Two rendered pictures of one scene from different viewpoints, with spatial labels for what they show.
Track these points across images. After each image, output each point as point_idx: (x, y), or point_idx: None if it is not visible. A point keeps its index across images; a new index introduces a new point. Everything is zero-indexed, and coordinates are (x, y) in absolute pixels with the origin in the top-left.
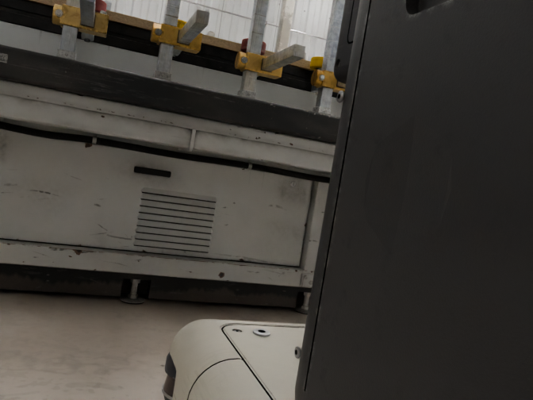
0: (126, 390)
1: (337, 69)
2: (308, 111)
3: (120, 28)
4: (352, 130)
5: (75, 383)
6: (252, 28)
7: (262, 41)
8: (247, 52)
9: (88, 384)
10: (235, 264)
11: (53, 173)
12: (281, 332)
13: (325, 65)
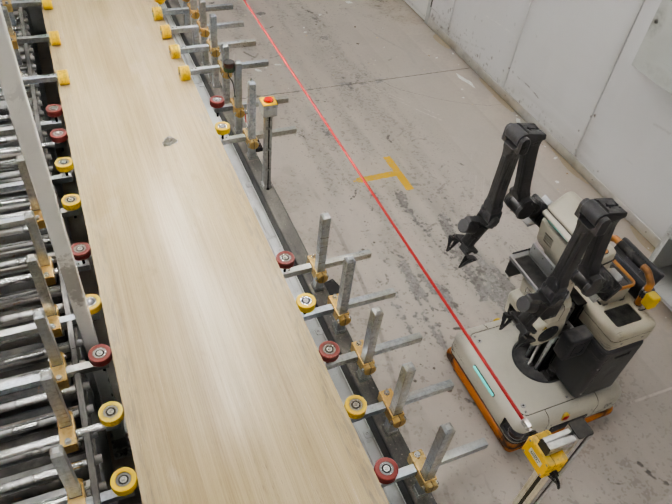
0: (444, 481)
1: (565, 359)
2: (352, 339)
3: None
4: (599, 371)
5: (449, 503)
6: (374, 350)
7: (336, 343)
8: (374, 362)
9: (447, 497)
10: None
11: None
12: (517, 400)
13: (346, 310)
